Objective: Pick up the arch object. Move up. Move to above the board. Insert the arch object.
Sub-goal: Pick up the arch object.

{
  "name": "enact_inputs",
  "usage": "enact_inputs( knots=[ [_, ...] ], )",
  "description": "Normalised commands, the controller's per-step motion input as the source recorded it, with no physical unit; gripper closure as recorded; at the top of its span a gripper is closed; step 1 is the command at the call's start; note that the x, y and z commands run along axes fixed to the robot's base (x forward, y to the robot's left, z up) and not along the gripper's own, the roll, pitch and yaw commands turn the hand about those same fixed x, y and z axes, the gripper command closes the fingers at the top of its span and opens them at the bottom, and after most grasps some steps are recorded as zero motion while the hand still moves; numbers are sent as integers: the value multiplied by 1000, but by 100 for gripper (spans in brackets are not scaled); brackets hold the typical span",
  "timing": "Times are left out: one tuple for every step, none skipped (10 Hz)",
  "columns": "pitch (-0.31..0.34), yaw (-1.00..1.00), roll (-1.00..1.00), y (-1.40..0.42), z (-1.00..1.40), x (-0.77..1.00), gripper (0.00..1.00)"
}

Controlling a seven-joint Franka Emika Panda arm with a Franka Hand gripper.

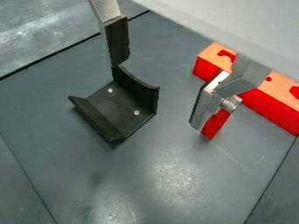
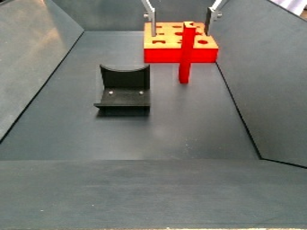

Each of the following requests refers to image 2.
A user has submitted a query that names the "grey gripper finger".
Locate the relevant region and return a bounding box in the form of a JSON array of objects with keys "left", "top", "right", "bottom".
[
  {"left": 142, "top": 0, "right": 156, "bottom": 28},
  {"left": 204, "top": 0, "right": 227, "bottom": 35}
]

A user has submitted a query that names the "red arch peg block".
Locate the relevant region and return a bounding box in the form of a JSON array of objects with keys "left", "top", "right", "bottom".
[{"left": 179, "top": 22, "right": 196, "bottom": 84}]

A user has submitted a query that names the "red shape sorter board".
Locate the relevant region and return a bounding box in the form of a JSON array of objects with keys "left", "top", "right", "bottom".
[{"left": 144, "top": 22, "right": 219, "bottom": 63}]

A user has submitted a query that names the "black curved holder stand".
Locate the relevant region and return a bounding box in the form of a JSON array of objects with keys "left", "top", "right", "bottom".
[{"left": 95, "top": 66, "right": 151, "bottom": 108}]

